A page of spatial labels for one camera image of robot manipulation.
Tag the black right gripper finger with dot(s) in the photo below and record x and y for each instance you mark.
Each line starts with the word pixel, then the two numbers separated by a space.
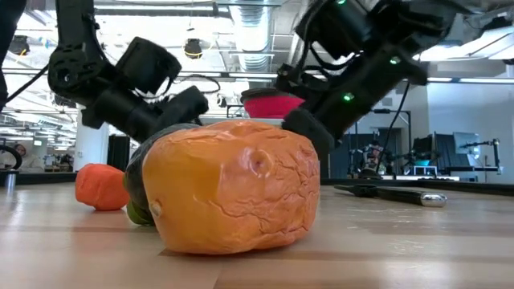
pixel 299 84
pixel 311 130

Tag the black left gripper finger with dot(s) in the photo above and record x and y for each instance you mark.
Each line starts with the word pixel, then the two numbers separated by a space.
pixel 184 106

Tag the red collapsible bowl grey rim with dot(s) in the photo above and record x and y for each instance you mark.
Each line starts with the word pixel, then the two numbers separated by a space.
pixel 269 108

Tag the dark green avocado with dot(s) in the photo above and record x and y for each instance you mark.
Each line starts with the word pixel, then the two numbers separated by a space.
pixel 136 180

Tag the small orange tangerine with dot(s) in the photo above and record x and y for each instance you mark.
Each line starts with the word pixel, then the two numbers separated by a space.
pixel 100 186

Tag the orange bell pepper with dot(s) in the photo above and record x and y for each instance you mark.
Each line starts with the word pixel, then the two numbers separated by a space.
pixel 229 188

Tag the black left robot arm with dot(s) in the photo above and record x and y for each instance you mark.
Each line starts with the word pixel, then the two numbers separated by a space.
pixel 76 68

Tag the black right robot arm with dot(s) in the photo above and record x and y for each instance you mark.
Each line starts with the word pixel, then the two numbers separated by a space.
pixel 441 16

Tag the black tall cabinet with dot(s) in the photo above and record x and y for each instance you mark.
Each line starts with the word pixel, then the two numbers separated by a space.
pixel 116 154

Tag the black partition cabinets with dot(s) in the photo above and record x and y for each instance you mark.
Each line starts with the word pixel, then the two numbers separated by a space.
pixel 345 162

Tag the white building column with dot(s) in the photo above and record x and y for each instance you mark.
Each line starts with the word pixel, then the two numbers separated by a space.
pixel 90 154

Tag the person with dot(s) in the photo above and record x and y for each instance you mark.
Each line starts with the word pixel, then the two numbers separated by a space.
pixel 374 150
pixel 28 158

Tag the black round ceiling device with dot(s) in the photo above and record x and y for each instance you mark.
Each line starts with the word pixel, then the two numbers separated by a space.
pixel 192 48

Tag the teal bowl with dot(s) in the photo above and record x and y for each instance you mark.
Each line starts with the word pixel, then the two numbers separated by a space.
pixel 421 163

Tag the grey monitor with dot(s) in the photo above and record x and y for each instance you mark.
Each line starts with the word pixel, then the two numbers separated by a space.
pixel 466 142

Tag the black tool with silver cap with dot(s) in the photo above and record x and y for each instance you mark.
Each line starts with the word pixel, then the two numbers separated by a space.
pixel 401 195

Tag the black articulated stand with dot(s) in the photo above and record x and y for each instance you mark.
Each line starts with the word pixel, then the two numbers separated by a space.
pixel 496 156

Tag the black metal gantry frame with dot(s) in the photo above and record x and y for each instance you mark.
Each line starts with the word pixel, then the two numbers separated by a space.
pixel 401 111

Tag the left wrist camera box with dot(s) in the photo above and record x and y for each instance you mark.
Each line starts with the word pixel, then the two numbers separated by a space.
pixel 148 64

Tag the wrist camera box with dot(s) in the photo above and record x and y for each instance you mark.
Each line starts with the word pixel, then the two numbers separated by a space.
pixel 148 64
pixel 341 32

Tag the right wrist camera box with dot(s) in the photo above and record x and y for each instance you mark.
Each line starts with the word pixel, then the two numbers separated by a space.
pixel 341 32

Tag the silver ribbed ventilation duct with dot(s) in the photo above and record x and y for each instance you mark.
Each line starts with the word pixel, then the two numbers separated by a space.
pixel 251 32

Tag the silver metal post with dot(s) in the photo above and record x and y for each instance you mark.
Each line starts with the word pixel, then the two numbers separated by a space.
pixel 10 180

